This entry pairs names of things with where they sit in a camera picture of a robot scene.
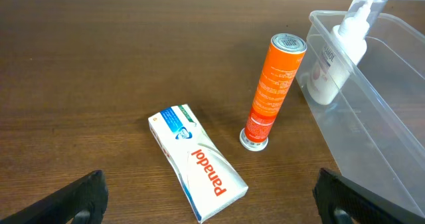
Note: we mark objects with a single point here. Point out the orange tablet tube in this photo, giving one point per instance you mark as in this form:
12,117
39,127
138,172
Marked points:
281,64

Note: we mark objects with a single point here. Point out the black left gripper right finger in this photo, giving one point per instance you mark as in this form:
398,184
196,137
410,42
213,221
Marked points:
340,200

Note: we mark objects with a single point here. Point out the clear plastic container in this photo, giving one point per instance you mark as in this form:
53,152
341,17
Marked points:
374,127

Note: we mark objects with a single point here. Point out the white Panadol box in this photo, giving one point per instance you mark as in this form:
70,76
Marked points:
207,178

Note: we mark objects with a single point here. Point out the white pump bottle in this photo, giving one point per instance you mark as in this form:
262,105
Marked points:
345,49

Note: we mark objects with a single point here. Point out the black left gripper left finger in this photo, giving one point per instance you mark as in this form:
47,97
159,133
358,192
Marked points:
82,201

